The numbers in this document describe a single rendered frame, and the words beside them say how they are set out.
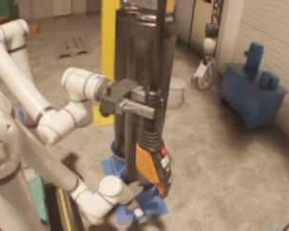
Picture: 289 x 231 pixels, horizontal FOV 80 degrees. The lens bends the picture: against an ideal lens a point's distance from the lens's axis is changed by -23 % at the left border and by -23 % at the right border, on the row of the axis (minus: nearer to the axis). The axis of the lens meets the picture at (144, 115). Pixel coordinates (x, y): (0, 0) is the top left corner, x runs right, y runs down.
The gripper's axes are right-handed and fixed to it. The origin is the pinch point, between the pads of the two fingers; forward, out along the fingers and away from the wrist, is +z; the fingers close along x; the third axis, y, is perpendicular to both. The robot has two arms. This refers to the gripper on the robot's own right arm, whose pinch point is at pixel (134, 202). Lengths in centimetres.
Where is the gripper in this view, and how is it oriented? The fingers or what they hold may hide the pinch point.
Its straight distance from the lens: 110.7
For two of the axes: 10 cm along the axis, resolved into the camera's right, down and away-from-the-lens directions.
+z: 2.2, 5.5, 8.0
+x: 5.2, 6.3, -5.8
